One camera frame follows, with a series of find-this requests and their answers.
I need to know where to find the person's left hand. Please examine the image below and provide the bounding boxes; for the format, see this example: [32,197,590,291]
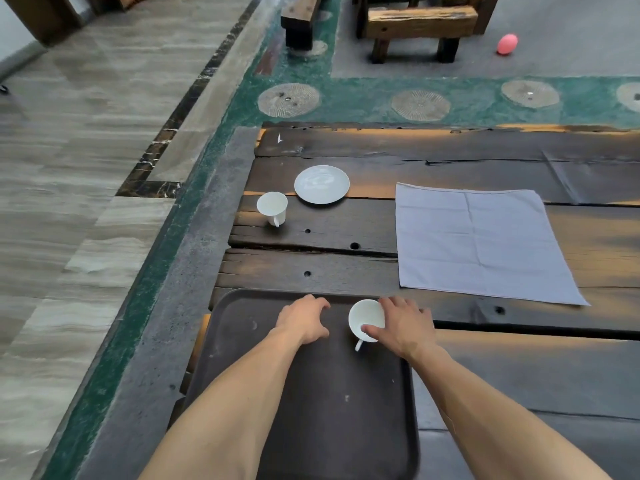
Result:
[275,295,332,348]

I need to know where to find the brown wooden post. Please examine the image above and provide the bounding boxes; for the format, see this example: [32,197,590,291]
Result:
[1,0,84,46]

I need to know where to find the dark wooden bench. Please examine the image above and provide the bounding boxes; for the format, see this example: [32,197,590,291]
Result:
[280,0,326,51]

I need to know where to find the person's right forearm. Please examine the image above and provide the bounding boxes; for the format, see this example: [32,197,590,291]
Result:
[410,345,614,480]

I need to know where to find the person's left forearm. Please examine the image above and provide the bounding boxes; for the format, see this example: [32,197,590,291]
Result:
[139,327,301,480]

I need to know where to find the grey cloth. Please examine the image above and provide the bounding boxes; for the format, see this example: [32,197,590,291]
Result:
[395,183,591,306]

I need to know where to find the white saucer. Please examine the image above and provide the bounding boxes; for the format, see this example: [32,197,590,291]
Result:
[294,165,351,205]

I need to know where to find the white cup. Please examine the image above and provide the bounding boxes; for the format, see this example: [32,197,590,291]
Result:
[256,192,289,228]
[348,299,387,352]

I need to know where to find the person's right hand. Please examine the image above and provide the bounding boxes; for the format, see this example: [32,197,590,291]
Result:
[361,296,437,363]

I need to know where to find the dark brown serving tray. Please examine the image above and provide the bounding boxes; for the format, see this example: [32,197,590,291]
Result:
[182,288,420,480]

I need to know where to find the rustic wooden bench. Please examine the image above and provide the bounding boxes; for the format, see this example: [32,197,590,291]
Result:
[366,5,479,64]

